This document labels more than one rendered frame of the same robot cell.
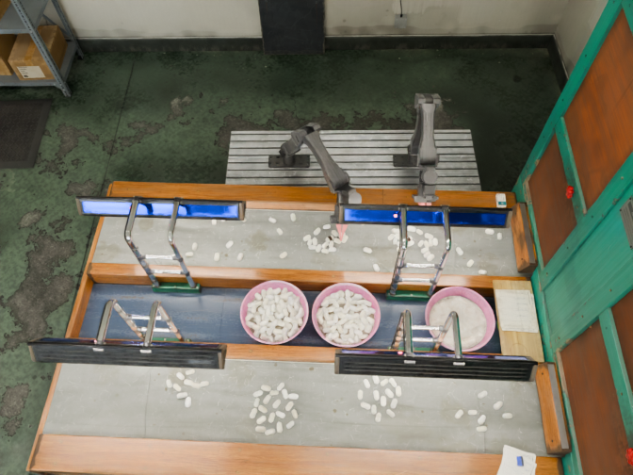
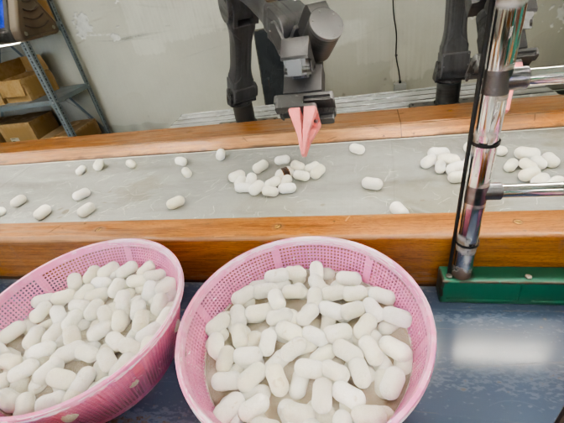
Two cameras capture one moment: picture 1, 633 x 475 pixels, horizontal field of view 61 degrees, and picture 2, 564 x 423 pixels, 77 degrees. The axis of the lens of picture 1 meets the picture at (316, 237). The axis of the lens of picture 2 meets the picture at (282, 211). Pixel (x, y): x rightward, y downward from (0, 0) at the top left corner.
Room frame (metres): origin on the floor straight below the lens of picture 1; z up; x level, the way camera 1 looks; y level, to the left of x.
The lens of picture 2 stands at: (0.56, -0.15, 1.07)
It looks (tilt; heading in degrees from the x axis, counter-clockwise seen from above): 34 degrees down; 11
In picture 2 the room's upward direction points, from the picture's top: 10 degrees counter-clockwise
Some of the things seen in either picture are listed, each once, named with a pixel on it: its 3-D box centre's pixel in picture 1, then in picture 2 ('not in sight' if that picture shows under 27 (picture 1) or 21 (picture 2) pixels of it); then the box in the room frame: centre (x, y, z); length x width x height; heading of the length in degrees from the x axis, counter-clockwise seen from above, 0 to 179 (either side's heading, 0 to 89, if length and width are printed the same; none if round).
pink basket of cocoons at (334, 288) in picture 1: (345, 318); (305, 342); (0.81, -0.11, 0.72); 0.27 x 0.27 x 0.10
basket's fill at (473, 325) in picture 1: (457, 323); not in sight; (0.78, -0.54, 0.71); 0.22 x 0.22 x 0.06
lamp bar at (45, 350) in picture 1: (127, 350); not in sight; (0.58, 0.61, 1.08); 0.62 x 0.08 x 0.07; 86
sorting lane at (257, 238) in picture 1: (308, 241); (240, 185); (1.16, 0.04, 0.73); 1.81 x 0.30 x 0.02; 86
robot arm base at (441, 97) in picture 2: (414, 155); (447, 93); (1.62, -0.48, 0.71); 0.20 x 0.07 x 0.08; 88
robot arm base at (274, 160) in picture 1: (288, 156); (244, 114); (1.64, 0.12, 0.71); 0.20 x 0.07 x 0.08; 88
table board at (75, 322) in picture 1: (83, 314); not in sight; (0.89, 0.97, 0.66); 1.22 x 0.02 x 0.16; 176
